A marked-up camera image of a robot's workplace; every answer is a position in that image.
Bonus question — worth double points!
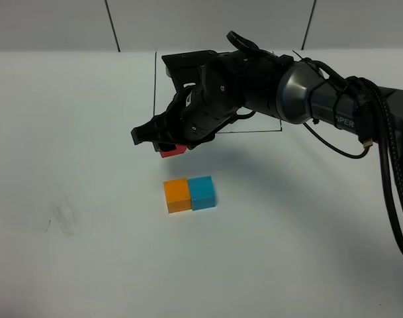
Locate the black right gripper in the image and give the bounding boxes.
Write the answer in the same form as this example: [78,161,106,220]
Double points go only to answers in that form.
[130,59,247,152]

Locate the red block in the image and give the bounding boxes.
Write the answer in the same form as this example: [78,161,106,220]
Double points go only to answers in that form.
[159,145,187,158]

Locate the orange block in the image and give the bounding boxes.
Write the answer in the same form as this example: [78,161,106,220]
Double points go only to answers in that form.
[163,178,192,213]

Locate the blue block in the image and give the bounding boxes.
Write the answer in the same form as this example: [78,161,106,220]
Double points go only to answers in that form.
[187,176,217,211]

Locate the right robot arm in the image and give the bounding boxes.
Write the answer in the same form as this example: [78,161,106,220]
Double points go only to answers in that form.
[131,32,403,255]

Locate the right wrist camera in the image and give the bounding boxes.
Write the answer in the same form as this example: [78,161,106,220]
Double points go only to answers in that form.
[161,50,219,93]

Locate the black camera cable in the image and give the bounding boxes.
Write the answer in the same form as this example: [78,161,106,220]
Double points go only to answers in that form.
[292,49,403,269]

